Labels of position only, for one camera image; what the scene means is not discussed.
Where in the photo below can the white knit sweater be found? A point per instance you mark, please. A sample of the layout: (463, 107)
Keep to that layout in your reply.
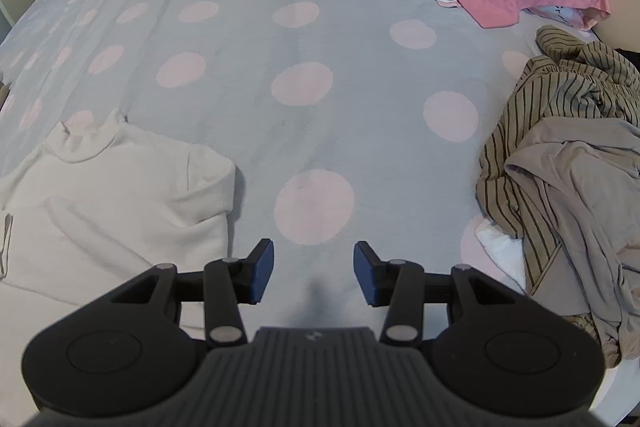
(110, 197)

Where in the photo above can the striped beige garment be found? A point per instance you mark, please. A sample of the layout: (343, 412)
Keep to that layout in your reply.
(575, 72)

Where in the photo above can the grey crumpled garment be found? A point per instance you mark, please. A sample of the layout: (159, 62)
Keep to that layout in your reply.
(575, 187)

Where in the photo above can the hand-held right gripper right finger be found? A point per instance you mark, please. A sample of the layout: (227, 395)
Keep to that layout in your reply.
(364, 274)

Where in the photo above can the polka dot bed sheet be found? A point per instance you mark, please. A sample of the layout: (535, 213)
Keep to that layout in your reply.
(300, 132)

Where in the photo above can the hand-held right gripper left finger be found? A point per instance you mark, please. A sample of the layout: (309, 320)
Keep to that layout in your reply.
(264, 272)

